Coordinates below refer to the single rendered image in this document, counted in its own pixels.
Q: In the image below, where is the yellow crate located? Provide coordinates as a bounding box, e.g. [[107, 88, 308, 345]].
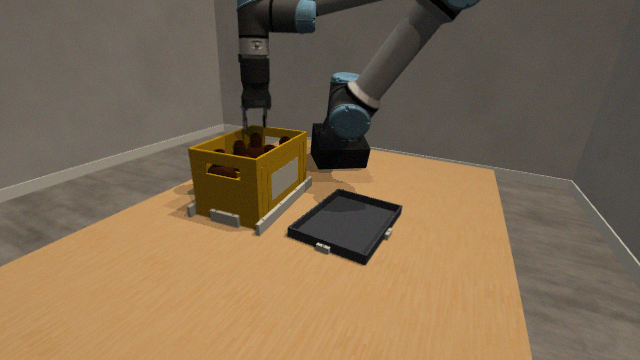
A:
[[188, 125, 307, 230]]

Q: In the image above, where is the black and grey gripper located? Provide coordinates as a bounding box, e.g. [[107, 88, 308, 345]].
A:
[[238, 38, 271, 130]]

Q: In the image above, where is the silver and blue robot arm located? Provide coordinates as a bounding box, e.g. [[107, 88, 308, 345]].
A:
[[237, 0, 480, 147]]

